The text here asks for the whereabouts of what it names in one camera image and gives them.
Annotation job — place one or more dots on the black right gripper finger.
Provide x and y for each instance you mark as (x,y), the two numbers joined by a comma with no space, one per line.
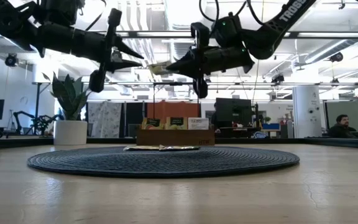
(200,34)
(185,69)

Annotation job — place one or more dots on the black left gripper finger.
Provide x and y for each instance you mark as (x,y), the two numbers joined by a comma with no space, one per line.
(114,31)
(120,65)

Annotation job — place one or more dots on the yellow tea packet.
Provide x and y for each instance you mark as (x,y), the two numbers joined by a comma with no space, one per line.
(141,148)
(158,69)

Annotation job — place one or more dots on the dark green tea packet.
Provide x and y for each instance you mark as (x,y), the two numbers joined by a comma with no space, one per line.
(176,123)

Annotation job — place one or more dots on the brown wooden organizer box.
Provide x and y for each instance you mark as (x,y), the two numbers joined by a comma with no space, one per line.
(176,138)

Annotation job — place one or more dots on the round dark woven placemat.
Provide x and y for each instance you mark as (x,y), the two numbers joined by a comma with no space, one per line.
(163,161)

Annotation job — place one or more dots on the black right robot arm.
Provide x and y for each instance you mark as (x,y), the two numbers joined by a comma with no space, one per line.
(278,25)

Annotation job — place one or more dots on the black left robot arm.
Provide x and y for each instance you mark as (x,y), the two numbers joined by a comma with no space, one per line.
(26,31)

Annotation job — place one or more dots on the long ceiling light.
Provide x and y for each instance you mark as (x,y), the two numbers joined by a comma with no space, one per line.
(331,34)
(154,34)

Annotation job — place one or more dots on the black monitor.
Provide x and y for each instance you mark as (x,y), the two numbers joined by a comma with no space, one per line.
(233,110)

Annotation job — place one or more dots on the black ceiling spotlight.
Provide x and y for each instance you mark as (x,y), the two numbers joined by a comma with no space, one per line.
(336,57)
(11,59)
(278,79)

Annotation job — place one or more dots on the grey patterned curtain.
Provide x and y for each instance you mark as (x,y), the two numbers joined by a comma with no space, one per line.
(104,119)

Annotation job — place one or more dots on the black pole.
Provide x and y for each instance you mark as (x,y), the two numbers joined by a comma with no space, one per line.
(37,105)

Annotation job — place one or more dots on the blue box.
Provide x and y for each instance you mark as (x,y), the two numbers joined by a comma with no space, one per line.
(270,126)

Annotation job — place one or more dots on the green plant in white pot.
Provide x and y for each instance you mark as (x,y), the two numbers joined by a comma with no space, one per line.
(70,132)

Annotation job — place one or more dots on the black distant machine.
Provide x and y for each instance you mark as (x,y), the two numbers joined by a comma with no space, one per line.
(36,121)

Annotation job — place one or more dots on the white round column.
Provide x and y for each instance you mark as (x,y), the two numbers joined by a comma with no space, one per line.
(306,112)

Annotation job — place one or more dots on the grey green partition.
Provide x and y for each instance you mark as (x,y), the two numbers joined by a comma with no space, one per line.
(350,109)

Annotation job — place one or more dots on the person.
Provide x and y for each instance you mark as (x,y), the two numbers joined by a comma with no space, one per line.
(342,126)

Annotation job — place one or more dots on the silver ceiling duct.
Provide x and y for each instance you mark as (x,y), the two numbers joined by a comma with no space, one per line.
(182,12)

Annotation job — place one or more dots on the orange partition wall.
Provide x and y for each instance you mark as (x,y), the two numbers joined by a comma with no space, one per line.
(172,109)

